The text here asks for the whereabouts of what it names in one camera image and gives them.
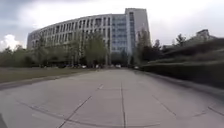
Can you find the row of parked cars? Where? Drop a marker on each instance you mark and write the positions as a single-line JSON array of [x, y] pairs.
[[106, 66]]

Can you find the large curved pale building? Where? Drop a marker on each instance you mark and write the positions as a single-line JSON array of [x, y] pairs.
[[100, 31]]

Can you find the grey concrete slab road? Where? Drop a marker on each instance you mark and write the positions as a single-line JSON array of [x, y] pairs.
[[113, 100]]

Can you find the row of trees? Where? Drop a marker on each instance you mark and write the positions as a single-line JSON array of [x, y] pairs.
[[60, 53]]

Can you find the dark trimmed hedge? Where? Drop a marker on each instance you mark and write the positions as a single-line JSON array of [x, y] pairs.
[[190, 71]]

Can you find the grass lawn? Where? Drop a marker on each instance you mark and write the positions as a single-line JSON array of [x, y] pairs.
[[33, 74]]

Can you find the pale concrete kerb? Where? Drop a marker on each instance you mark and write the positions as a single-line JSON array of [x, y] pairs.
[[190, 85]]

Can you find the concrete kerb beside lawn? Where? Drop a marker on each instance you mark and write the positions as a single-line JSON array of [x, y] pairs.
[[33, 82]]

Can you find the grassy slope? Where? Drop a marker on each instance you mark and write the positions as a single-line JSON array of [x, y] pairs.
[[196, 53]]

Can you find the grey building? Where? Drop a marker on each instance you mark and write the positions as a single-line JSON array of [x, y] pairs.
[[203, 35]]

